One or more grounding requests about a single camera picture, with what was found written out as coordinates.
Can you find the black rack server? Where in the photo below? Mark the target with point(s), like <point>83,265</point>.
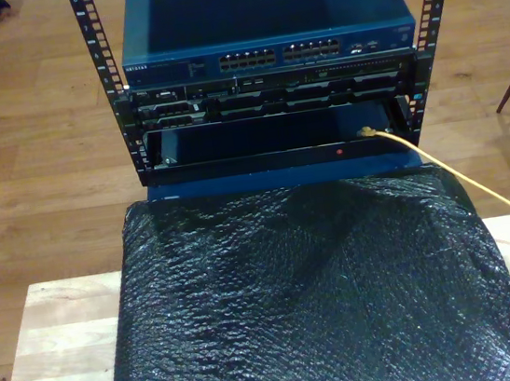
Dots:
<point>271,99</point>

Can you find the black bubble wrap mat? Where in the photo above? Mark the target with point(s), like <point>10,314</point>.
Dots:
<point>256,340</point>

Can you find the blue rack base plate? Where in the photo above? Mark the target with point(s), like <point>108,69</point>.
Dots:
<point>281,177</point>

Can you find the blue network switch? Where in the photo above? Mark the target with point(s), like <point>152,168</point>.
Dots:
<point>259,11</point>

